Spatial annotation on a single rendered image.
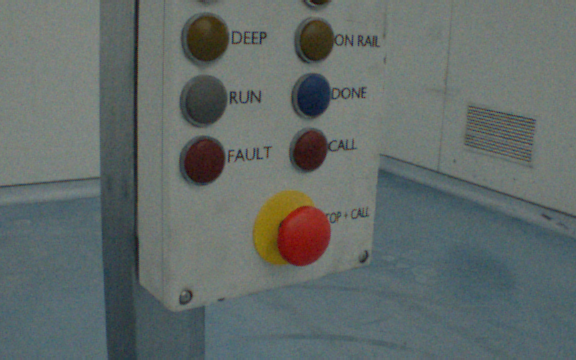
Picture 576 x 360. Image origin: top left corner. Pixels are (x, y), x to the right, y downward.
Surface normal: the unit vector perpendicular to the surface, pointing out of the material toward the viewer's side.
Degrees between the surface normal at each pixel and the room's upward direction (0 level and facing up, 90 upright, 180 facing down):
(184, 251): 90
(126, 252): 90
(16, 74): 90
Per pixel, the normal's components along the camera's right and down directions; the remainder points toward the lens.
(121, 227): -0.80, 0.11
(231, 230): 0.59, 0.22
